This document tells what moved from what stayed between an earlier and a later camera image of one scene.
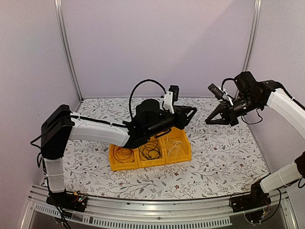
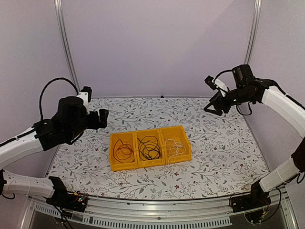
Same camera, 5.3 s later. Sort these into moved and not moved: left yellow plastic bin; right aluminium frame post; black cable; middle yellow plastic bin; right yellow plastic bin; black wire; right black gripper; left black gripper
Moved: left black gripper; right black gripper
Not moved: right aluminium frame post; left yellow plastic bin; middle yellow plastic bin; black cable; black wire; right yellow plastic bin
